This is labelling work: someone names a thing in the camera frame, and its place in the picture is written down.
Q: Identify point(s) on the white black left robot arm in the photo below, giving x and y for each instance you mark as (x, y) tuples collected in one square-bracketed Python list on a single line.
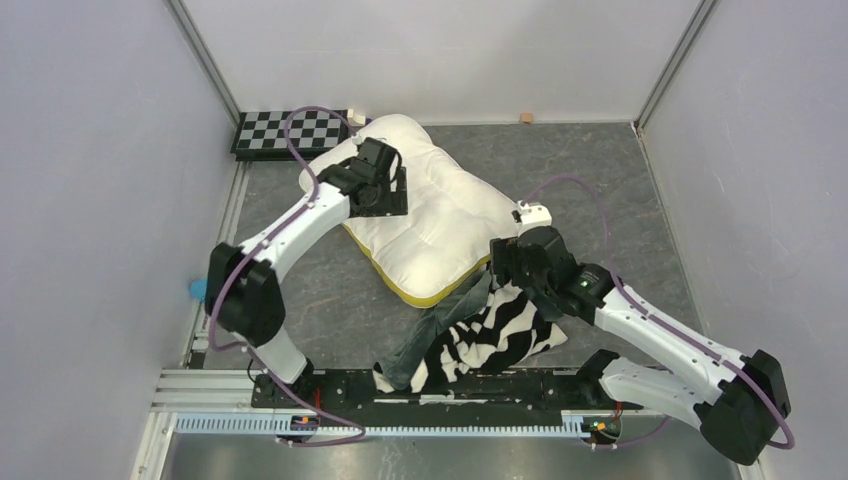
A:
[(243, 291)]

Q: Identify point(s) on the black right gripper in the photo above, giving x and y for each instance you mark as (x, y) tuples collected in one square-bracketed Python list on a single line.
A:
[(503, 251)]

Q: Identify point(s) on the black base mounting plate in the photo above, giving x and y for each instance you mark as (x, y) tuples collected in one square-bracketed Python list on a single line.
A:
[(514, 397)]

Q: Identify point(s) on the blue clip on wall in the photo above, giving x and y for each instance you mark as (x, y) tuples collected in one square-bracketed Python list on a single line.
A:
[(197, 289)]

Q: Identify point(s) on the light blue cable comb strip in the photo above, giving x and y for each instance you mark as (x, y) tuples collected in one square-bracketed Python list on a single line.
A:
[(283, 425)]

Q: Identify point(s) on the white pillow with yellow edge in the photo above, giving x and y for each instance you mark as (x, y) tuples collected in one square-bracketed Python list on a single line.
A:
[(452, 217)]

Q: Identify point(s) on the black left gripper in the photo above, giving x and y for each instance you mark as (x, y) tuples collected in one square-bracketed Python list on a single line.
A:
[(394, 202)]

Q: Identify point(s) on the zebra striped pillowcase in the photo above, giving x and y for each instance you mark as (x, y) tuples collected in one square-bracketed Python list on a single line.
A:
[(478, 328)]

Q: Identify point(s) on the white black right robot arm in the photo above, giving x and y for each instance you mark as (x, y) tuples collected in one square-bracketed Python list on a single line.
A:
[(739, 403)]

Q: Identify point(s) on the black white checkerboard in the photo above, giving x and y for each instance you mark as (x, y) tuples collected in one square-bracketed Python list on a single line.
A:
[(260, 135)]

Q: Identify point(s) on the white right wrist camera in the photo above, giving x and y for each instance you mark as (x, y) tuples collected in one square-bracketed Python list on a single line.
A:
[(531, 215)]

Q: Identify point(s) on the small cream toy block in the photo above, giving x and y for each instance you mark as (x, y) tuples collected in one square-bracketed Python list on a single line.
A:
[(356, 118)]

